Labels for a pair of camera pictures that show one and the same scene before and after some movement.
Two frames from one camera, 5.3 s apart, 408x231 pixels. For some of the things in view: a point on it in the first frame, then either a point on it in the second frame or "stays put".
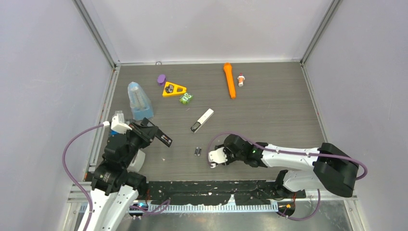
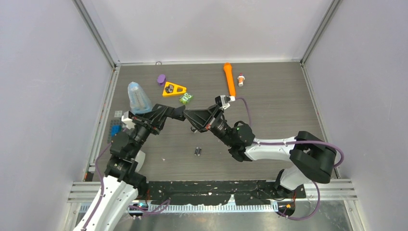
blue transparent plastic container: x=141 y=105 stays put
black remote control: x=163 y=138 to x=178 y=112
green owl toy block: x=186 y=98 stays put
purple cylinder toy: x=161 y=79 stays put
